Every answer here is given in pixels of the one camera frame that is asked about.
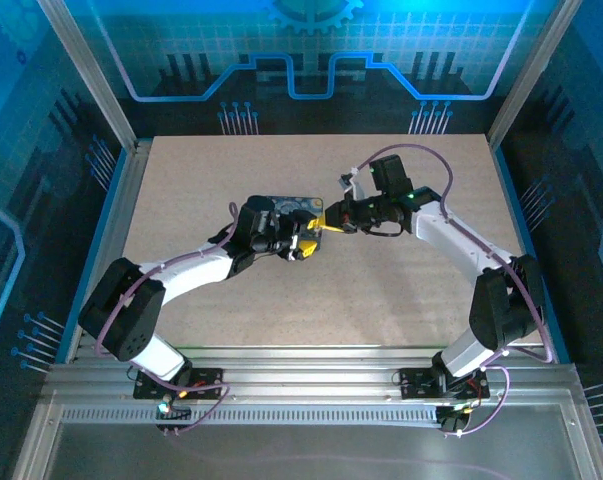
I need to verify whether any starry night print box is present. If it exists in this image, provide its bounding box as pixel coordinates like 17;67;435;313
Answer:
273;196;326;251

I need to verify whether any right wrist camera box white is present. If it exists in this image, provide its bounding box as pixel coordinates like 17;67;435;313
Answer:
339;168;368;200

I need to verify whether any aluminium mounting rail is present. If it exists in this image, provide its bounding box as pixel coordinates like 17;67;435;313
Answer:
43;347;582;401

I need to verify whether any aluminium side rail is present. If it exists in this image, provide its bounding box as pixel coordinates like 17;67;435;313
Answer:
63;139;155;364

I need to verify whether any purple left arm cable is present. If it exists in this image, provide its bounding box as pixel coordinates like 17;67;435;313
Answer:
94;202;232;436

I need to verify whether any slotted grey cable duct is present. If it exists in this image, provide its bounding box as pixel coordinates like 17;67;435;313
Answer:
60;407;442;424

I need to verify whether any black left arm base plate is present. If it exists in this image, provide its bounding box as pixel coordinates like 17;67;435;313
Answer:
133;368;225;401

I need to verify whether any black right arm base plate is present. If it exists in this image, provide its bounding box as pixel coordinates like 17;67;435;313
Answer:
398;368;491;401

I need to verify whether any aluminium frame post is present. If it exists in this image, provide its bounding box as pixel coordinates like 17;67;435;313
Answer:
485;0;585;149
35;0;140;151

